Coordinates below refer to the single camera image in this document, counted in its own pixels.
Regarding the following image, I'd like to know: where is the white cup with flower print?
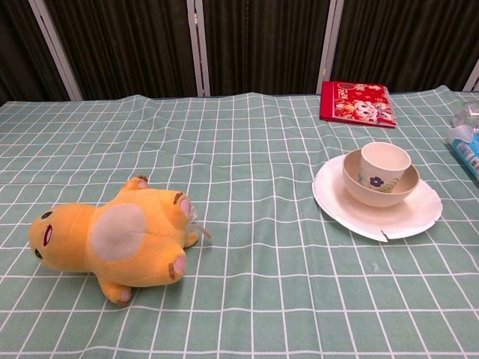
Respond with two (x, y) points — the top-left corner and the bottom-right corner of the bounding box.
(358, 141), (412, 194)

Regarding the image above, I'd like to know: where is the green checkered tablecloth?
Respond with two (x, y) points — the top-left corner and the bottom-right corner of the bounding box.
(0, 85), (479, 359)

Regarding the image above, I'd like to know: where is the beige bowl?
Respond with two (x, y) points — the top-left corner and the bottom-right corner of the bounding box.
(342, 148), (420, 208)

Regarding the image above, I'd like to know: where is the yellow plush toy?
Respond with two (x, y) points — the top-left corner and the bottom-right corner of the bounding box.
(28, 174), (213, 307)

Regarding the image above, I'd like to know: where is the dark pleated curtain panel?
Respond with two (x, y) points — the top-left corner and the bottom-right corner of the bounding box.
(0, 0), (70, 107)
(43, 0), (200, 101)
(201, 0), (332, 96)
(331, 0), (479, 93)

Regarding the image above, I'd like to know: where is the red spiral notebook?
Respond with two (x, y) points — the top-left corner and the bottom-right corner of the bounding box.
(319, 80), (397, 129)

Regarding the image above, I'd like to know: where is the white paper plate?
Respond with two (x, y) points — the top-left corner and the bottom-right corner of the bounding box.
(312, 153), (443, 242)

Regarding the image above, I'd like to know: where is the blue and white package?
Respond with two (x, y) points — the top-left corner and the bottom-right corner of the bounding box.
(445, 125), (479, 170)

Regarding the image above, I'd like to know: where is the clear plastic bottle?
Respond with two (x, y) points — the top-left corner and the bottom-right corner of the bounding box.
(452, 99), (479, 132)

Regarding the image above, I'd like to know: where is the white partition post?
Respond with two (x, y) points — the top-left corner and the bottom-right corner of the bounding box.
(317, 0), (344, 89)
(186, 0), (211, 96)
(463, 62), (479, 93)
(28, 0), (84, 102)

